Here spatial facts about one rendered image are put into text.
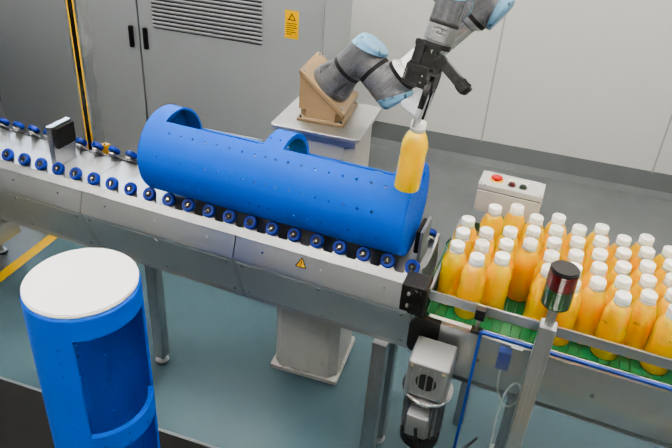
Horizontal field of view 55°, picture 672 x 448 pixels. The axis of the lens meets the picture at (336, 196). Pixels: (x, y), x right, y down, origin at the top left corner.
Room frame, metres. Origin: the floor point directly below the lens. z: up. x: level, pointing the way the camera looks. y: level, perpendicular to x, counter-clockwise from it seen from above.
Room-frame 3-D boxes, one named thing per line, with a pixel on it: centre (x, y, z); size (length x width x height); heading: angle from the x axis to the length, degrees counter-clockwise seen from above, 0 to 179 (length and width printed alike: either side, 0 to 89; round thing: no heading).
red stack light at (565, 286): (1.14, -0.51, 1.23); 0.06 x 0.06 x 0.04
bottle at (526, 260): (1.50, -0.55, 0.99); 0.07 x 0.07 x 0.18
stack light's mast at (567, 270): (1.14, -0.51, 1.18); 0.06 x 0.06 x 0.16
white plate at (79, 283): (1.26, 0.62, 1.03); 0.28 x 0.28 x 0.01
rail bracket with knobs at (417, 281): (1.41, -0.24, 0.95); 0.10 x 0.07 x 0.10; 160
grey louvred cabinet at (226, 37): (3.76, 1.09, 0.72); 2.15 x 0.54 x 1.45; 74
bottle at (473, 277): (1.41, -0.38, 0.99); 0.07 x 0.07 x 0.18
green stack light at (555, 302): (1.14, -0.51, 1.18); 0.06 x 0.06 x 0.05
